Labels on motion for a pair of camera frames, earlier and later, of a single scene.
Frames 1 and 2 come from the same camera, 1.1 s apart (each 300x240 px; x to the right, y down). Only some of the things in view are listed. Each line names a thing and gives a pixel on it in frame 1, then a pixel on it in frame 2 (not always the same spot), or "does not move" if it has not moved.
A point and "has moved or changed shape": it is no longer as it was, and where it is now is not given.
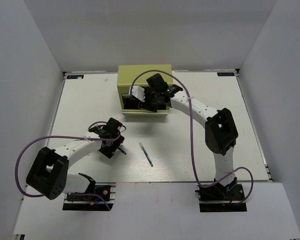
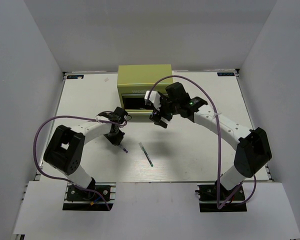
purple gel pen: (123, 152) has moved or changed shape
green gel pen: (142, 148) does not move
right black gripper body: (152, 102) to (168, 109)
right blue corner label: (225, 74) does not move
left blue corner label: (75, 76) does not move
